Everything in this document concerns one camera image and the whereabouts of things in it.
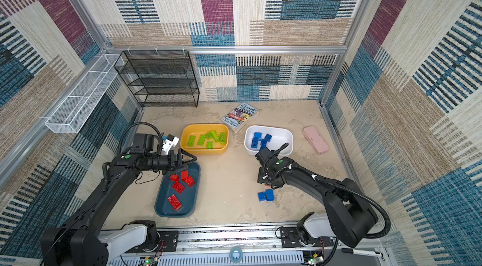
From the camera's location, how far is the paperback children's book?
3.55ft

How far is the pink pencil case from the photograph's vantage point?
991mm

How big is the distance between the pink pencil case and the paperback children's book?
0.31 m
